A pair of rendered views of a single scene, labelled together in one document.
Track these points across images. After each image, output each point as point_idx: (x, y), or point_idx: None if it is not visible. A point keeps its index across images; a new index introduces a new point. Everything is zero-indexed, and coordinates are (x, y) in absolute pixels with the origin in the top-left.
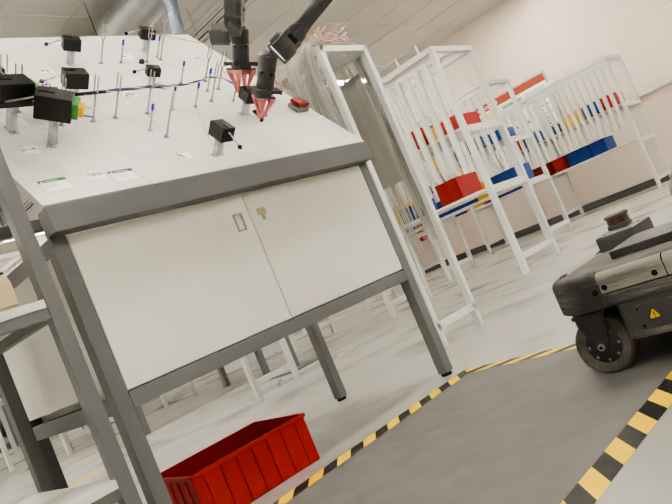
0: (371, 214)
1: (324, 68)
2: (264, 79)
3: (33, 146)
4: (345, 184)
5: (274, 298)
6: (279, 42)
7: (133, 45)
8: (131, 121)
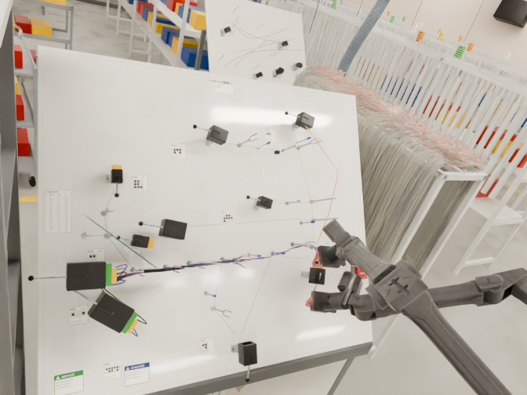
0: (330, 377)
1: (431, 192)
2: (326, 307)
3: (85, 308)
4: None
5: None
6: (358, 312)
7: (291, 110)
8: (199, 273)
